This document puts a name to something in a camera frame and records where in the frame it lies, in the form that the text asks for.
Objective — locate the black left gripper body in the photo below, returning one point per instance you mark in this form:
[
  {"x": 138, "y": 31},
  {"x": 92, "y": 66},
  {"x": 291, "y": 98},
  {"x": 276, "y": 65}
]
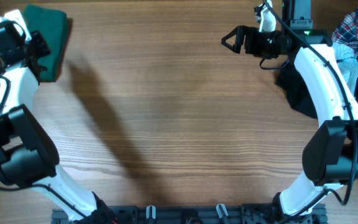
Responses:
[{"x": 36, "y": 46}]

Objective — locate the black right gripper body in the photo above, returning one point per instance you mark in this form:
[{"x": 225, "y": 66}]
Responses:
[{"x": 261, "y": 45}]

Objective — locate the green cloth garment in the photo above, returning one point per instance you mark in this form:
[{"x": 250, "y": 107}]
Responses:
[{"x": 53, "y": 25}]

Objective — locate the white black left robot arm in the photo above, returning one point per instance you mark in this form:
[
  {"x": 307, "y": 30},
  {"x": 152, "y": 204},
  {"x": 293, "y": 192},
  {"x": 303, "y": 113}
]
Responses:
[{"x": 29, "y": 159}]

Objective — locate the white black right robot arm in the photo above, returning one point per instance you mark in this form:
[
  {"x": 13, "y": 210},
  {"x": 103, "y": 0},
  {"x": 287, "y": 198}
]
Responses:
[{"x": 330, "y": 159}]

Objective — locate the black cloth garment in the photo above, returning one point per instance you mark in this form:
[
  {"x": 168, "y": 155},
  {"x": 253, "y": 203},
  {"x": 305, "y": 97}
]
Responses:
[{"x": 296, "y": 91}]

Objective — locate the white light-blue striped shirt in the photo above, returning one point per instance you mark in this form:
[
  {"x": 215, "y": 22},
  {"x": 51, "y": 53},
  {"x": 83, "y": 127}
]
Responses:
[{"x": 348, "y": 64}]

